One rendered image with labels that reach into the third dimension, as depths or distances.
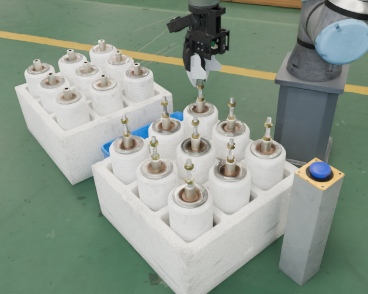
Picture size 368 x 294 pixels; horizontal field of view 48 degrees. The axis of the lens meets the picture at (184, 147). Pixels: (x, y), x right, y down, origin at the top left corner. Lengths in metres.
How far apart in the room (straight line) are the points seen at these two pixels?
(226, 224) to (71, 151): 0.55
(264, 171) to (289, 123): 0.32
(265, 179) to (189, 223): 0.24
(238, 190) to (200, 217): 0.11
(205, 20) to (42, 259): 0.72
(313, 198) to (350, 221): 0.39
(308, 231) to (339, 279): 0.21
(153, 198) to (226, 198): 0.16
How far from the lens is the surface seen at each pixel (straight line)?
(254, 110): 1.61
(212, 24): 0.98
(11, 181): 1.43
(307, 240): 0.94
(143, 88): 1.33
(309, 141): 1.30
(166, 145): 1.06
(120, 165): 1.02
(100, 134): 1.28
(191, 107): 1.15
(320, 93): 1.21
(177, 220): 0.88
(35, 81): 1.44
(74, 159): 1.28
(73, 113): 1.24
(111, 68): 1.42
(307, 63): 1.20
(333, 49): 1.03
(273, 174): 1.00
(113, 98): 1.28
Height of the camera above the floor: 0.87
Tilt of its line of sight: 38 degrees down
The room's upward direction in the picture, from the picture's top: 3 degrees counter-clockwise
